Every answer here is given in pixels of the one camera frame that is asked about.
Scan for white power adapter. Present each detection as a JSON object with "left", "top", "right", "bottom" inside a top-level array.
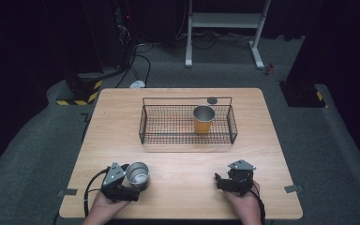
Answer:
[{"left": 128, "top": 80, "right": 146, "bottom": 90}]

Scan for silver metal cup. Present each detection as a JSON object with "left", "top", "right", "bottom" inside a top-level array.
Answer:
[{"left": 124, "top": 160, "right": 151, "bottom": 190}]

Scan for person's left hand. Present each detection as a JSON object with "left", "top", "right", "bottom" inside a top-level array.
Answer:
[{"left": 88, "top": 190, "right": 131, "bottom": 222}]

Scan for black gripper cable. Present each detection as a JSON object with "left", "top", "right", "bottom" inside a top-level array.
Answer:
[
  {"left": 246, "top": 181, "right": 267, "bottom": 225},
  {"left": 82, "top": 166, "right": 112, "bottom": 218}
]

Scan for orange cup with metal inside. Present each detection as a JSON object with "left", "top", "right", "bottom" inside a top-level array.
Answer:
[{"left": 192, "top": 104, "right": 217, "bottom": 135}]

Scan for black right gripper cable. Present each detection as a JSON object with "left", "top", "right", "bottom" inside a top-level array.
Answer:
[{"left": 246, "top": 181, "right": 267, "bottom": 225}]

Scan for white metal stand frame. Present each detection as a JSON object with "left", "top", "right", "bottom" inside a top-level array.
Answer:
[{"left": 184, "top": 0, "right": 272, "bottom": 70}]

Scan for yellow black striped stand base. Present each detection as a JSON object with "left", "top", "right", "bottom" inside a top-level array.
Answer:
[{"left": 55, "top": 72, "right": 104, "bottom": 107}]

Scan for black wire basket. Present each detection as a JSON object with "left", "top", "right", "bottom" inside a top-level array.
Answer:
[{"left": 138, "top": 97, "right": 239, "bottom": 145}]

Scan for black stand base yellow mark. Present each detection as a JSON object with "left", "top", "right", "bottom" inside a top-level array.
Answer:
[{"left": 278, "top": 81, "right": 328, "bottom": 109}]

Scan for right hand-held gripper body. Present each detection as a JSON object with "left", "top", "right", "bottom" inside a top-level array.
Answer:
[{"left": 225, "top": 159, "right": 258, "bottom": 197}]

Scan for dark equipment rack with wires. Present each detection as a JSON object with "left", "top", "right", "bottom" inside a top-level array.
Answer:
[{"left": 113, "top": 0, "right": 137, "bottom": 70}]

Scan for grey tape piece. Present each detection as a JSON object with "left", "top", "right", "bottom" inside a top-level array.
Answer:
[
  {"left": 283, "top": 184, "right": 305, "bottom": 194},
  {"left": 57, "top": 187, "right": 79, "bottom": 198}
]

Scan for tangle of floor cables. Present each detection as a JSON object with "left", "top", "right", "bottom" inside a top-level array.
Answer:
[{"left": 174, "top": 28, "right": 255, "bottom": 51}]

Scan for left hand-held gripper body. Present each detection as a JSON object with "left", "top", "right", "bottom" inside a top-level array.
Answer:
[{"left": 100, "top": 160, "right": 141, "bottom": 203}]

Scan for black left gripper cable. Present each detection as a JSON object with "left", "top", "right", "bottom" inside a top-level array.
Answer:
[{"left": 82, "top": 166, "right": 112, "bottom": 218}]

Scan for person's right hand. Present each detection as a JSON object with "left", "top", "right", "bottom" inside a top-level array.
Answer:
[{"left": 224, "top": 180, "right": 263, "bottom": 223}]

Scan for black floor cable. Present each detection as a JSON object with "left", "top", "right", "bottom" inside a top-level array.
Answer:
[{"left": 114, "top": 42, "right": 155, "bottom": 89}]

